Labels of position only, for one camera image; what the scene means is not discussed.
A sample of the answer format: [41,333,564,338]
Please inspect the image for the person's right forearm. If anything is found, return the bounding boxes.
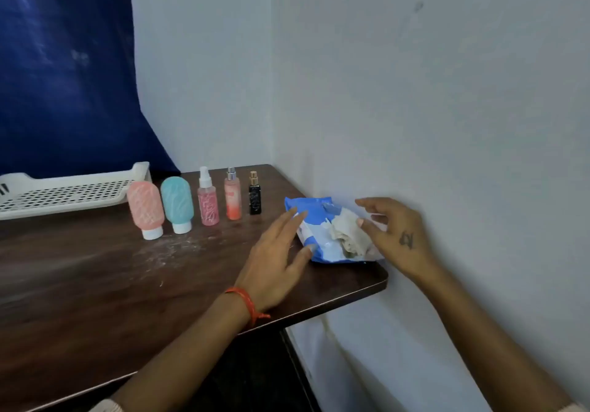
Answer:
[414,264,575,412]

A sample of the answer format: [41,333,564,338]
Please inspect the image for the person's left hand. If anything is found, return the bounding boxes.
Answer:
[229,207,318,314]

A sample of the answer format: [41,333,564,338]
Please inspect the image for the patterned left sleeve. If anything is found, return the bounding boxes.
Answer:
[90,397,125,412]

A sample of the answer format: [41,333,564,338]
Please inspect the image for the pink squeeze bottle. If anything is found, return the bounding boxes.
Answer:
[127,181,165,241]

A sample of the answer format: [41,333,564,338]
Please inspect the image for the black perfume bottle gold cap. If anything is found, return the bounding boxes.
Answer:
[248,170,262,216]

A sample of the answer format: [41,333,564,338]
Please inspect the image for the orange spray bottle silver cap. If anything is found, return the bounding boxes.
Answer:
[224,167,242,221]

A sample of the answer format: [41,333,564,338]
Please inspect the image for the white perforated plastic rack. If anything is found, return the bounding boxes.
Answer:
[0,161,152,221]

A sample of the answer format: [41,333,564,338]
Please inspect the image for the person's left forearm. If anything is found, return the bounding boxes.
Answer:
[109,292,252,412]

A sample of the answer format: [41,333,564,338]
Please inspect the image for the dark wooden table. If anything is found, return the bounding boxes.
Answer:
[0,164,389,412]

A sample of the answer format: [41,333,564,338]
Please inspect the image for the used wipes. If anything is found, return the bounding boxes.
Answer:
[324,208,377,260]

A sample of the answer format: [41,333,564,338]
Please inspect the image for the teal squeeze bottle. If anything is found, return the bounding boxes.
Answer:
[160,176,195,235]

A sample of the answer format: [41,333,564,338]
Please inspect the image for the pink spray bottle white cap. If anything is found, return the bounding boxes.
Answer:
[197,165,220,227]

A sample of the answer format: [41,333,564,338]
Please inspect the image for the dark blue curtain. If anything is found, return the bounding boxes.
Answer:
[0,0,181,180]

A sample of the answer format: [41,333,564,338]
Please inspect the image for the person's right hand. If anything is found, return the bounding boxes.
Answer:
[355,197,442,287]

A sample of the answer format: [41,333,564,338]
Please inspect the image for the blue white wet wipes pack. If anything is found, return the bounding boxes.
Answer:
[283,196,386,265]

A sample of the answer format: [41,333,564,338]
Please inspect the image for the orange thread bracelet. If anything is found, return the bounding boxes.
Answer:
[224,287,272,328]

